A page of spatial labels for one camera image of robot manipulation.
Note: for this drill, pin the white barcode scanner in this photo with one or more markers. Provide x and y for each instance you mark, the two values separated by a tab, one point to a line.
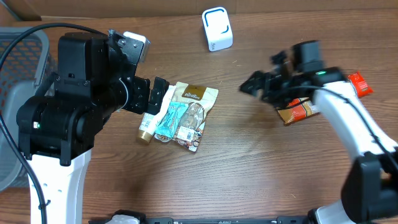
217	28

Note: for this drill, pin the grey plastic basket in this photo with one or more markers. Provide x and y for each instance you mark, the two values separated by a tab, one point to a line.
24	70

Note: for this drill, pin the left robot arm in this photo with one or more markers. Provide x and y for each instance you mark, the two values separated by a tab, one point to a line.
96	77

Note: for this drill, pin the beige brown snack pouch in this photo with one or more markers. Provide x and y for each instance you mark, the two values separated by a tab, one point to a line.
200	100

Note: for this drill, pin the teal snack packet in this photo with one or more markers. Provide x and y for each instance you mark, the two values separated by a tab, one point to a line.
168	126

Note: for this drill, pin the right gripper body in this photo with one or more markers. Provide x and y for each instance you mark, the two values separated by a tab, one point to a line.
268	84

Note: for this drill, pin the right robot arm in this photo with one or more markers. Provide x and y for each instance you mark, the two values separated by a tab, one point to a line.
370	190

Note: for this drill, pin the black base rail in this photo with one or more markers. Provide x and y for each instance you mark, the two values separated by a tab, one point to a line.
127	216

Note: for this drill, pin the orange spaghetti package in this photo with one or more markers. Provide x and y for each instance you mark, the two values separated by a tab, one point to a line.
303	108

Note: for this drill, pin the white tube gold cap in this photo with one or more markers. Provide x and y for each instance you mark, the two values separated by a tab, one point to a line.
150	122

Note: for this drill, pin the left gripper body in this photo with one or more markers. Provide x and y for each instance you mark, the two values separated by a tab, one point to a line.
140	95

